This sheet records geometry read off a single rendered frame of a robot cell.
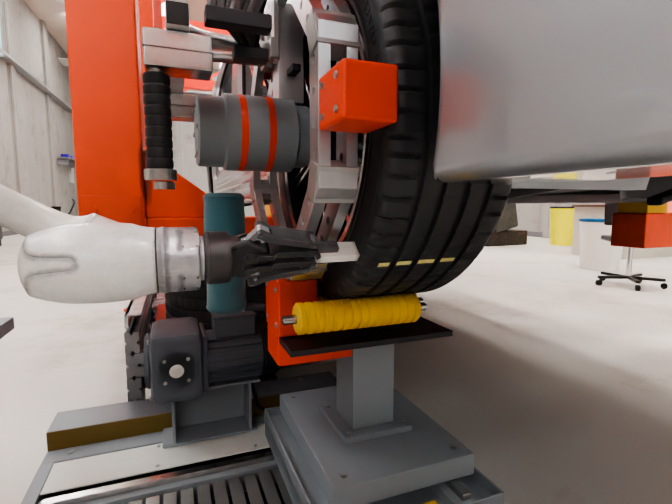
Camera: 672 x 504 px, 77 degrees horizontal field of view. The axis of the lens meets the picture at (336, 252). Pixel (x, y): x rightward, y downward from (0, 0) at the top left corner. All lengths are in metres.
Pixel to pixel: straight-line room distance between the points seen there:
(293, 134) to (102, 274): 0.41
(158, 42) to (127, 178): 0.65
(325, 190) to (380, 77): 0.17
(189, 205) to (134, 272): 0.72
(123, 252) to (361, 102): 0.34
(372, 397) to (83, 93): 1.03
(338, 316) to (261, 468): 0.55
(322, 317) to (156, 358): 0.50
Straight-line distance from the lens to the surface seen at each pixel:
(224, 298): 0.93
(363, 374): 0.93
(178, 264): 0.58
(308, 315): 0.74
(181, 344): 1.10
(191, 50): 0.67
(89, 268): 0.58
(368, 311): 0.79
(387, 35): 0.63
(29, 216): 0.76
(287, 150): 0.80
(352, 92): 0.53
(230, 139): 0.78
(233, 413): 1.37
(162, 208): 1.27
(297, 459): 1.06
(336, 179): 0.60
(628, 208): 2.43
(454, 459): 0.94
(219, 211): 0.91
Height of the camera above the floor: 0.71
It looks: 6 degrees down
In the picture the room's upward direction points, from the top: straight up
